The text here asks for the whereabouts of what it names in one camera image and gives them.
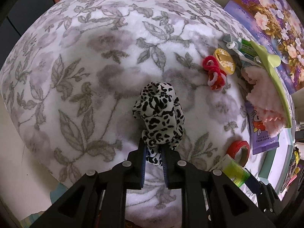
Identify green tissue pack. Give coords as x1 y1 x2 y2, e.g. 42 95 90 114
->
210 154 250 187

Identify red tape roll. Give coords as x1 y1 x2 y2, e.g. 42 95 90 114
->
226 140 250 167

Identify pink fluffy cloth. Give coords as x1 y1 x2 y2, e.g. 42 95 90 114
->
242 66 286 137

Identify leopard print scrunchie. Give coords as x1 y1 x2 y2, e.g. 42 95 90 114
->
132 82 184 166

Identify red pink hair ties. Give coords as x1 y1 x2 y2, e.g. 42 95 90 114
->
202 55 227 91

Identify gold round tin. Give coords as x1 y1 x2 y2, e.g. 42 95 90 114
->
213 48 235 75

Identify light green cloth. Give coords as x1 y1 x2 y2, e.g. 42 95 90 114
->
249 41 294 128

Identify blue face mask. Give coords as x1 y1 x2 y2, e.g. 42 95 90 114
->
223 33 240 50

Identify teal white shallow box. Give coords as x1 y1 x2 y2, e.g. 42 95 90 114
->
258 129 293 193

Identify floral grey white blanket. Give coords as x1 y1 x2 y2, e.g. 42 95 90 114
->
1 0 254 187

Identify green white tube package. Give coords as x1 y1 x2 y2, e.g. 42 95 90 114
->
229 39 262 67

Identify flower still-life painting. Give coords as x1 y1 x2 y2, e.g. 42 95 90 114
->
224 0 303 94

